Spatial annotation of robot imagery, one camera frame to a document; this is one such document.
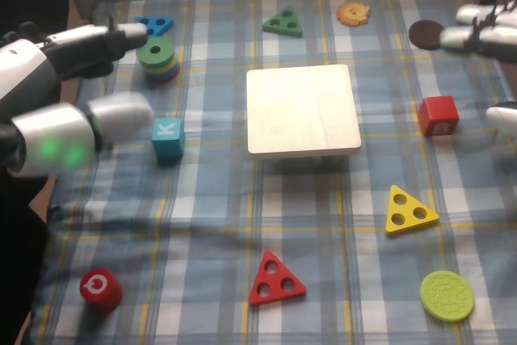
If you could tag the blue triangle with holes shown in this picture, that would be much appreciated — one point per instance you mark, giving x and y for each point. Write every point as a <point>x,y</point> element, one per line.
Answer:
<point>161,28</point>

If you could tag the small pale wooden table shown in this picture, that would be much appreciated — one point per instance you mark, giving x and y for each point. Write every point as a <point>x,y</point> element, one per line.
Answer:
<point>301,110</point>

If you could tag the dark brown round cookie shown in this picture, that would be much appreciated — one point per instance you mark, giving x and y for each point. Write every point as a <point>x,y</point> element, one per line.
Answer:
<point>424,36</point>

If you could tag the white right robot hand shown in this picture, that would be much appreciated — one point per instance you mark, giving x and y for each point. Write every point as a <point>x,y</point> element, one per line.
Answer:
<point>497,36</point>

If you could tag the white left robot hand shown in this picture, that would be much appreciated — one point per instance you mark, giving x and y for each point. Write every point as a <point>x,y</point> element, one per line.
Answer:
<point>24,70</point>

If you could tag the yellow triangle with holes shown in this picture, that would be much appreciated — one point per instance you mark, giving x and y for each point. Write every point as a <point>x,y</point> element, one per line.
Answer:
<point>404,221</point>

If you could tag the blue plaid table cloth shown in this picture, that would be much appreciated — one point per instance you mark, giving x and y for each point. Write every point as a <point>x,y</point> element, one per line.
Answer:
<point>226,207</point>

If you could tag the lime green round cookie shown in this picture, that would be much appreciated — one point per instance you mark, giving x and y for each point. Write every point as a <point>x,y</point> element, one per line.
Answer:
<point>446,296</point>

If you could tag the red cylinder with white letter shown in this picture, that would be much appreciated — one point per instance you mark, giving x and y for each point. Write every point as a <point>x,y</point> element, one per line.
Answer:
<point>101,292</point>

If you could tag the green triangle with holes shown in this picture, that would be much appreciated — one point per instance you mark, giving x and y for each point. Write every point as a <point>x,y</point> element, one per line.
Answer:
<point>284,26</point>

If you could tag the tan flower-shaped cookie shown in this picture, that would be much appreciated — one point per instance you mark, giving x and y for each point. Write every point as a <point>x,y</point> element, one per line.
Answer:
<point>353,18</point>

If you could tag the red wooden cube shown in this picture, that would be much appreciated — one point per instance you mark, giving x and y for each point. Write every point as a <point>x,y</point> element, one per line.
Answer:
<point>438,112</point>

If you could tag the teal letter cube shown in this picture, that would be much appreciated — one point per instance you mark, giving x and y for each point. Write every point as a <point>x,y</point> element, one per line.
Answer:
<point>167,143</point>

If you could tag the red triangle with holes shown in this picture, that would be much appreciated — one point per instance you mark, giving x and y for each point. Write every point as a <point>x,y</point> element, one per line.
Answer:
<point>274,280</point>

